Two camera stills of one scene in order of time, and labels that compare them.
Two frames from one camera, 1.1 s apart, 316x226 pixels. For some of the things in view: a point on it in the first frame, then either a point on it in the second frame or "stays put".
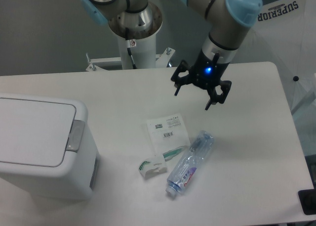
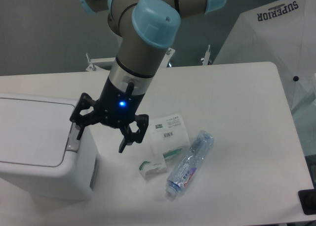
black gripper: [207, 72] → [115, 108]
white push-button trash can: [46, 150] stays put
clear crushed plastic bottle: [189, 162] stays put
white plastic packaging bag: [169, 135] stays put
